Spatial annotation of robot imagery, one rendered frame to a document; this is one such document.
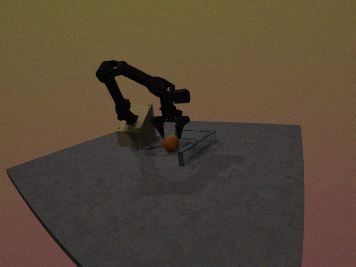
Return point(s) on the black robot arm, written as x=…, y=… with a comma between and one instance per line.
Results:
x=106, y=73

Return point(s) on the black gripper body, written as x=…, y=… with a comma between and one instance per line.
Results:
x=169, y=114

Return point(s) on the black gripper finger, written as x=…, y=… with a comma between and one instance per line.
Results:
x=179, y=129
x=160, y=128

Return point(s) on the clear low glass walls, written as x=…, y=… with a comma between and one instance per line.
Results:
x=195, y=151

